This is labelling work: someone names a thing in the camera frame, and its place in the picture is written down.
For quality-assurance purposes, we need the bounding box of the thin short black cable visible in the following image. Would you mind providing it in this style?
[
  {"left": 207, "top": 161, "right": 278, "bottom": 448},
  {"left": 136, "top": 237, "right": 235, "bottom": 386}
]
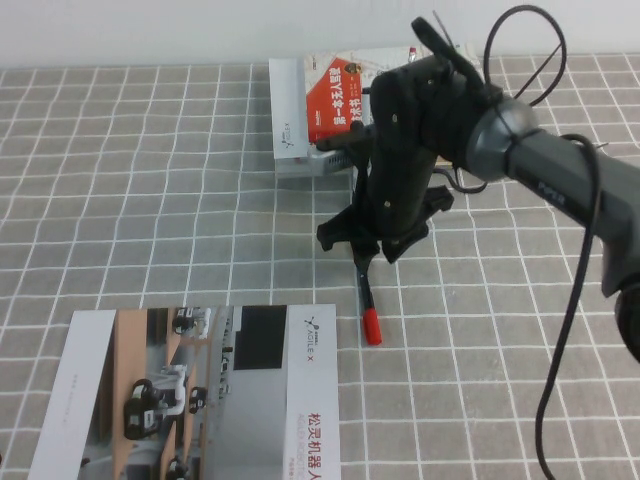
[{"left": 433, "top": 166, "right": 490, "bottom": 195}]

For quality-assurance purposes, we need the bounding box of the red and map cover book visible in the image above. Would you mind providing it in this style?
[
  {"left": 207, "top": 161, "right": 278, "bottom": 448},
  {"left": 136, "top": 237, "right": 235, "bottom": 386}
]
[{"left": 302, "top": 44, "right": 485, "bottom": 148}]

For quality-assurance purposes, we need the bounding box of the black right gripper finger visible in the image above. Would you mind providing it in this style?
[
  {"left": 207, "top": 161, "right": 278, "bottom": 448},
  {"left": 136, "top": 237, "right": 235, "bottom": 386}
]
[
  {"left": 316, "top": 198, "right": 382, "bottom": 252},
  {"left": 381, "top": 183, "right": 456, "bottom": 265}
]

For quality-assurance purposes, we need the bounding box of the long black cable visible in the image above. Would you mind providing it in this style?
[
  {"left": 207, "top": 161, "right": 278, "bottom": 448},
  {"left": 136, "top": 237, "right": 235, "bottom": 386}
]
[{"left": 410, "top": 3, "right": 610, "bottom": 480}]

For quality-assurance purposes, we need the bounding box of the red-capped black marker pen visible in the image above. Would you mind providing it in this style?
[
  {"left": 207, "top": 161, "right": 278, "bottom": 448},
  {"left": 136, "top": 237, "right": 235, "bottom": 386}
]
[{"left": 353, "top": 248, "right": 384, "bottom": 347}]

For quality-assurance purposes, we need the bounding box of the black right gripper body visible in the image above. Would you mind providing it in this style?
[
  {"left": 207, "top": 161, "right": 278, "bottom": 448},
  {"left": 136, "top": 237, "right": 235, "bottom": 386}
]
[{"left": 366, "top": 54, "right": 502, "bottom": 245}]

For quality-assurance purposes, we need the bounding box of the grey white-grid tablecloth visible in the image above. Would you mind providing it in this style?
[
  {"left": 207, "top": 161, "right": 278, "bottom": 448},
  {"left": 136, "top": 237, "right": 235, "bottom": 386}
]
[{"left": 0, "top": 53, "right": 640, "bottom": 480}]

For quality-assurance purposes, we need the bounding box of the AgileX robot photo brochure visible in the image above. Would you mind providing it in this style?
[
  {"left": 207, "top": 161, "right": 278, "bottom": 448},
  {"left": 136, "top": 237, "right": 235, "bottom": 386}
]
[{"left": 27, "top": 303, "right": 343, "bottom": 480}]

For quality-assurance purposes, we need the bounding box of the white AgileX booklet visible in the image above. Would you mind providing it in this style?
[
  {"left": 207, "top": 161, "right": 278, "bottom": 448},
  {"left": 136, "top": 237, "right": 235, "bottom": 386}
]
[{"left": 267, "top": 57, "right": 314, "bottom": 163}]

